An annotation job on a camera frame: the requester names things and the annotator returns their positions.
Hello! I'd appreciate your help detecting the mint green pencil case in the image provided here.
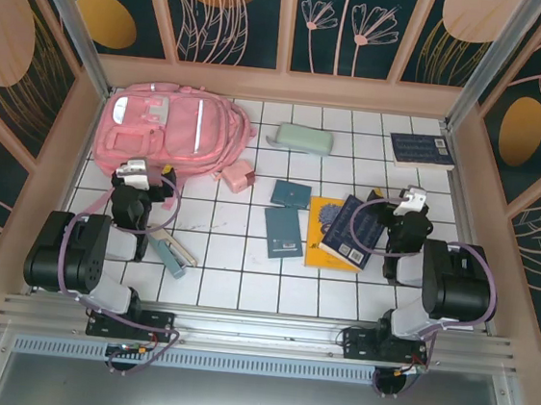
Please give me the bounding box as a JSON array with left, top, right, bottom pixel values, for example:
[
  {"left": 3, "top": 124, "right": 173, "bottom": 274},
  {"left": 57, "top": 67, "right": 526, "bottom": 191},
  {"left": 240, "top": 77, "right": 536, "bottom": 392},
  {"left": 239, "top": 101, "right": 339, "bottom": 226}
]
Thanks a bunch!
[{"left": 265, "top": 120, "right": 336, "bottom": 159}]

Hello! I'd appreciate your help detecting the small teal notebook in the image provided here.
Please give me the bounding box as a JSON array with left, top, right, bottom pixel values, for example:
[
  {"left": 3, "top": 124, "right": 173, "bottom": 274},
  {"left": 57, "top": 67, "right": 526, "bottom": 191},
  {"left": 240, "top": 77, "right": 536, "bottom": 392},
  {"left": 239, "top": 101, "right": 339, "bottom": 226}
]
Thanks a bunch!
[{"left": 270, "top": 179, "right": 313, "bottom": 212}]

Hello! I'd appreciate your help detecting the teal and beige stapler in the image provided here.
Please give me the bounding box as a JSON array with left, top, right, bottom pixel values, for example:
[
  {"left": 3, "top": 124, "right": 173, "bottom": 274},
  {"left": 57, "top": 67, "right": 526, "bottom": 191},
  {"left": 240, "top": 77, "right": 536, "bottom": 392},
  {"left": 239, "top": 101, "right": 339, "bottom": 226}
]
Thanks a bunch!
[{"left": 142, "top": 225, "right": 202, "bottom": 282}]

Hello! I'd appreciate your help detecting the navy blue paperback book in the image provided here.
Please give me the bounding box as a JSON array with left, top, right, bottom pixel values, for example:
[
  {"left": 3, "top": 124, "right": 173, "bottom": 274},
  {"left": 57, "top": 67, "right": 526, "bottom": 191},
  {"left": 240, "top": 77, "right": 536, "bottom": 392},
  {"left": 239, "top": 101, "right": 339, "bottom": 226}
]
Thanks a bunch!
[{"left": 316, "top": 191, "right": 392, "bottom": 273}]

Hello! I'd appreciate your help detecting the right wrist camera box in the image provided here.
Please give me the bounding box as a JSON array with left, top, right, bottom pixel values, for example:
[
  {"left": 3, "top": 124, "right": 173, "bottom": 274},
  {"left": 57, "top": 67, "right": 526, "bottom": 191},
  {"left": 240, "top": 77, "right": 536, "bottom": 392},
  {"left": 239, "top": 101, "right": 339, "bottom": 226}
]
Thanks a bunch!
[{"left": 394, "top": 183, "right": 431, "bottom": 221}]

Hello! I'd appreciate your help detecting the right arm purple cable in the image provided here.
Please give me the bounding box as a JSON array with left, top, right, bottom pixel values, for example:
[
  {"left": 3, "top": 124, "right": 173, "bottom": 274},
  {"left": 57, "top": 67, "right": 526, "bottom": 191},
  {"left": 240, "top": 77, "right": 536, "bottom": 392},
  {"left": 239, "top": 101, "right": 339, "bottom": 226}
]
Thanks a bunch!
[{"left": 332, "top": 195, "right": 508, "bottom": 405}]

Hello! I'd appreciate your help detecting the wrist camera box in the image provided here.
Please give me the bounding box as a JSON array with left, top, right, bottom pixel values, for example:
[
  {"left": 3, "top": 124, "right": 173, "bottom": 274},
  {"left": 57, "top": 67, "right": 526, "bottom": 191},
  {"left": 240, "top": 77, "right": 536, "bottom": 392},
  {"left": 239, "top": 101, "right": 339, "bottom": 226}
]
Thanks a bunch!
[
  {"left": 115, "top": 156, "right": 154, "bottom": 189},
  {"left": 394, "top": 183, "right": 431, "bottom": 221}
]

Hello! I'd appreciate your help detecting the grey slotted cable duct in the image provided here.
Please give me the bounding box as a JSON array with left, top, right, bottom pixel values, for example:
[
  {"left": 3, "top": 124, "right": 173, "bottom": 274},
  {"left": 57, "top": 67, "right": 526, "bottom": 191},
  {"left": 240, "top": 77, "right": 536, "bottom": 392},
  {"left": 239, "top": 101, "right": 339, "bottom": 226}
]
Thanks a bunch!
[{"left": 10, "top": 333, "right": 508, "bottom": 405}]

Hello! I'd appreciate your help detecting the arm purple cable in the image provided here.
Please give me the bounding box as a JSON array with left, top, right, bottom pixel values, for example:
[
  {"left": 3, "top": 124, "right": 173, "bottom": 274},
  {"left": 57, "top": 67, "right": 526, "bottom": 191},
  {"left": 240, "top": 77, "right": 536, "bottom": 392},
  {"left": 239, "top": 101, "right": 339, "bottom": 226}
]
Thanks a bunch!
[
  {"left": 47, "top": 164, "right": 199, "bottom": 381},
  {"left": 332, "top": 195, "right": 508, "bottom": 405}
]

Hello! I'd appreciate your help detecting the large teal notebook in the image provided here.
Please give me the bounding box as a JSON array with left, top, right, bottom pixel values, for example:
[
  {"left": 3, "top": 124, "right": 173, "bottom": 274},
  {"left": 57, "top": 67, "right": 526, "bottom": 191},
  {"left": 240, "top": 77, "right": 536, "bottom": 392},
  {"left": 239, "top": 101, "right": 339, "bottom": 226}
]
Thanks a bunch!
[{"left": 259, "top": 205, "right": 309, "bottom": 264}]

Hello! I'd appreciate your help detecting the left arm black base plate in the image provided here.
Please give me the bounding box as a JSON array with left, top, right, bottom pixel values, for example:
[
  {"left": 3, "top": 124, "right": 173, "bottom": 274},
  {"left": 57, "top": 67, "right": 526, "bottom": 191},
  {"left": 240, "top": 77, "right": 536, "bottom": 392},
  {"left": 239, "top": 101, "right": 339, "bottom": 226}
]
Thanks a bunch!
[{"left": 85, "top": 302, "right": 178, "bottom": 346}]

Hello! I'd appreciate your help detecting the yellow book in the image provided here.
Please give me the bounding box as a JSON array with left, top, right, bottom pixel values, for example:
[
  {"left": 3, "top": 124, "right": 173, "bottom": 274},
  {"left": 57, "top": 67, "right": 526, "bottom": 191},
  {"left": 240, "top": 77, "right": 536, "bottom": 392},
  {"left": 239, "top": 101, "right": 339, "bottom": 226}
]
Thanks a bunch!
[{"left": 302, "top": 195, "right": 372, "bottom": 274}]

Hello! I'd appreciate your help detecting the dark blue book white print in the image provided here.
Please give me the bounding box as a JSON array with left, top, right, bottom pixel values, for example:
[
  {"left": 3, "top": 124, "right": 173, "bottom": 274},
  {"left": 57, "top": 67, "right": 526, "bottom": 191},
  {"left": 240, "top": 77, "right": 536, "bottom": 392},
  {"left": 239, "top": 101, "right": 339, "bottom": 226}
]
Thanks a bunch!
[{"left": 387, "top": 130, "right": 458, "bottom": 174}]

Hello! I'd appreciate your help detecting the pink school backpack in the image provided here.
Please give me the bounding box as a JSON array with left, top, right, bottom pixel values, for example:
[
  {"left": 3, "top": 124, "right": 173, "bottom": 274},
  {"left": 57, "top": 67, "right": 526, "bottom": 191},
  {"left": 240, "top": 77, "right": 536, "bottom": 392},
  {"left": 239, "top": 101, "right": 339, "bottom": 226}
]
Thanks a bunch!
[{"left": 79, "top": 75, "right": 263, "bottom": 233}]

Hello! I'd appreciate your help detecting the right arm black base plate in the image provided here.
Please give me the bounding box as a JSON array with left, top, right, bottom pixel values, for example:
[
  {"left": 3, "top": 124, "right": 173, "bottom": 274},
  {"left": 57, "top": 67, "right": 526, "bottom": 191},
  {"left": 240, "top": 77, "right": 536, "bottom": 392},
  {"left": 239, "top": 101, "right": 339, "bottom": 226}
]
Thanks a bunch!
[{"left": 339, "top": 325, "right": 432, "bottom": 369}]

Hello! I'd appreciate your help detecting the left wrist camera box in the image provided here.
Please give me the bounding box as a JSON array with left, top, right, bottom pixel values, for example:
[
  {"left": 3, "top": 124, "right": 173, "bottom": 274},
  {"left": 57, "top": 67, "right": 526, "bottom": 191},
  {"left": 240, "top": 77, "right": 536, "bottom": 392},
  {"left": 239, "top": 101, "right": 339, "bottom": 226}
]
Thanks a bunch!
[{"left": 115, "top": 156, "right": 154, "bottom": 189}]

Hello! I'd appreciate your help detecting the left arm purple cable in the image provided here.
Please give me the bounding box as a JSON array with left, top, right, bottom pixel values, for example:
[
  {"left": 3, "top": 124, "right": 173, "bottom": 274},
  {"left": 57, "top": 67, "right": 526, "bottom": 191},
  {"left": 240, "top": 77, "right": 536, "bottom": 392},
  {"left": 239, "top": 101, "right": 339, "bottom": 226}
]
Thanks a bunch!
[{"left": 47, "top": 164, "right": 199, "bottom": 381}]

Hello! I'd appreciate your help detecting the pink tape dispenser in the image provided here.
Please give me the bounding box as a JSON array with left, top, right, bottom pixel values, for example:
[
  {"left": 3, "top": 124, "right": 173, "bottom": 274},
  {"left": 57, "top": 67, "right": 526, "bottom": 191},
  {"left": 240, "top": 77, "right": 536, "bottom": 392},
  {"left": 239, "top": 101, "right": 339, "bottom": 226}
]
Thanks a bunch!
[{"left": 218, "top": 158, "right": 258, "bottom": 196}]

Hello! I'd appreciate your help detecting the aluminium corner post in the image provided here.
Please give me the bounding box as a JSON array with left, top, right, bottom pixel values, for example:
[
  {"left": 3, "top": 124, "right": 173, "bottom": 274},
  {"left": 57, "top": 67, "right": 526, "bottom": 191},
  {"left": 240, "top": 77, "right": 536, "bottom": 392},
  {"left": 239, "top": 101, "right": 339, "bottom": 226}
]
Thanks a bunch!
[
  {"left": 13, "top": 0, "right": 124, "bottom": 100},
  {"left": 444, "top": 0, "right": 541, "bottom": 140}
]

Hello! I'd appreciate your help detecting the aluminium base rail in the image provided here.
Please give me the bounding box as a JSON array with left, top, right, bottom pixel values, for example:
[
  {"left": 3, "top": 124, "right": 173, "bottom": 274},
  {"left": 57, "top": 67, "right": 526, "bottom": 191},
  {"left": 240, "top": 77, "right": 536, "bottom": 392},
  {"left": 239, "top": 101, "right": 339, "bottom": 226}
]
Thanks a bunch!
[{"left": 0, "top": 284, "right": 521, "bottom": 384}]

